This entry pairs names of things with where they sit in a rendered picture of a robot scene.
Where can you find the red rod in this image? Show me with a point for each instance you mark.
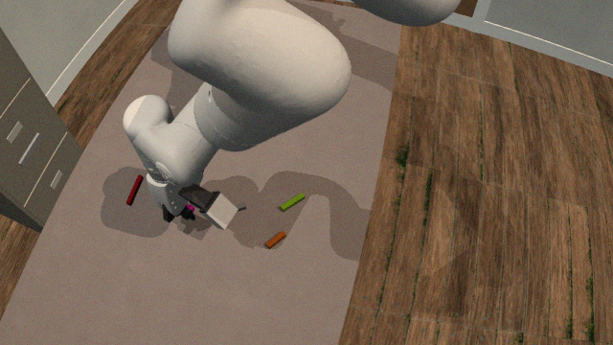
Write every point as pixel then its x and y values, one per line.
pixel 134 190

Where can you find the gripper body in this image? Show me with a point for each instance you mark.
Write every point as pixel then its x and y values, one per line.
pixel 167 193

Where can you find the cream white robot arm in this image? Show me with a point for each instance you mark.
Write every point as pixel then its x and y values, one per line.
pixel 279 69

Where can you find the orange rod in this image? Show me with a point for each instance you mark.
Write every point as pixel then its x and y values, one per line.
pixel 276 239

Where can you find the lime green rod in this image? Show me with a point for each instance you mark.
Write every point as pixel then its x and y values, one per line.
pixel 293 201

